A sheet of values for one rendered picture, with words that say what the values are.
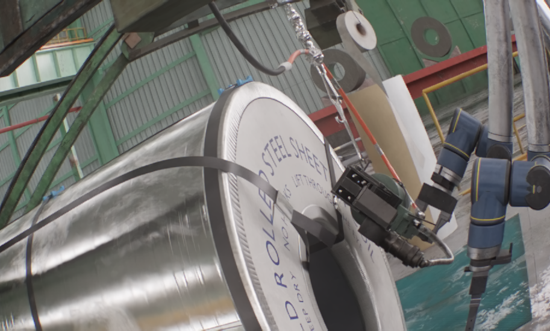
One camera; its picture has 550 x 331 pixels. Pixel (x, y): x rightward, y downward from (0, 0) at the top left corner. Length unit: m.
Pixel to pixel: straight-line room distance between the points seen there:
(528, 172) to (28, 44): 1.22
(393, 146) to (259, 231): 5.09
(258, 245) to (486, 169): 0.51
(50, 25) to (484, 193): 1.06
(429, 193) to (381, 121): 4.31
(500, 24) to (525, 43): 0.51
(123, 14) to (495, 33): 1.47
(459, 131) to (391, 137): 4.32
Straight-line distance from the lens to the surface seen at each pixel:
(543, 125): 2.00
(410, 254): 2.38
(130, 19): 1.24
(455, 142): 2.66
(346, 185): 2.41
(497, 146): 2.49
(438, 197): 2.67
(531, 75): 1.99
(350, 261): 2.52
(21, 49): 1.86
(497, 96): 2.49
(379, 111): 6.97
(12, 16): 1.89
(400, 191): 2.54
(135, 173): 1.92
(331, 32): 3.35
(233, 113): 2.06
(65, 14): 1.78
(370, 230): 2.37
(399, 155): 6.98
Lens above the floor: 1.23
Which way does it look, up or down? 2 degrees down
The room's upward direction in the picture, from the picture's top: 24 degrees counter-clockwise
